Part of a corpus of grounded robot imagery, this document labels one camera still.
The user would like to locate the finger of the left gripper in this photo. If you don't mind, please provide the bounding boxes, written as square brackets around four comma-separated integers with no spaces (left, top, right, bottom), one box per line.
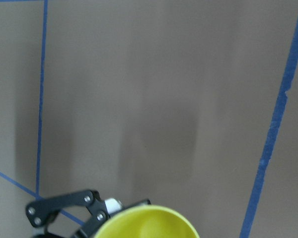
[25,190,122,238]

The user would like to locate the yellow plastic cup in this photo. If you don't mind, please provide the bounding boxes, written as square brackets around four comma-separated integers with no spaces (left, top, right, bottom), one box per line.
[95,205,199,238]

